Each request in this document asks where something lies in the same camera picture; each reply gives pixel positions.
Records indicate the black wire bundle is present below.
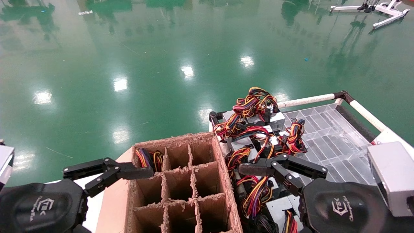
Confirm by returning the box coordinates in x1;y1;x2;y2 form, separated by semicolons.
252;214;280;233

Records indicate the white cart frame tube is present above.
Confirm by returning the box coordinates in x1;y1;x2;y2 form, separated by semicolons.
278;93;336;109
349;100;387;132

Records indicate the black foam strip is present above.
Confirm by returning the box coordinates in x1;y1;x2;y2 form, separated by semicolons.
336;105;377;143

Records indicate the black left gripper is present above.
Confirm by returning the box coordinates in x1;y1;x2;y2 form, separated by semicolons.
0;158;153;233

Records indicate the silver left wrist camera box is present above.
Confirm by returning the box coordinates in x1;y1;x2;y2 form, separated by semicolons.
0;145;15;191

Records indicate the clear plastic grid tray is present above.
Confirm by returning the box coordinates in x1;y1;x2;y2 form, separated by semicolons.
281;103;379;186

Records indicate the red and white sign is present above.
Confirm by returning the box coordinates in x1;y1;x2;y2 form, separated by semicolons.
371;128;414;152

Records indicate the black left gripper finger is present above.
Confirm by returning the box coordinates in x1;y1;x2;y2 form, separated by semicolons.
84;169;154;198

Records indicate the brown cardboard divider box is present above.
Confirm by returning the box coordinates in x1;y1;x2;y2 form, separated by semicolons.
97;132;243;233

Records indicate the black tube corner joint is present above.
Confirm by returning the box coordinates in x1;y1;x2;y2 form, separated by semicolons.
335;90;354;104
209;111;227;128

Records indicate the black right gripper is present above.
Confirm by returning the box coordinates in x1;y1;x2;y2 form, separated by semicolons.
239;154;414;233

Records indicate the silver power supply with wires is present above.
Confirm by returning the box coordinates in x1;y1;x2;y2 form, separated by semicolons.
223;87;286;131
135;147;164;172
278;118;308;156
265;195;303;233
213;113;272;144
236;175;275;219
226;137;256;180

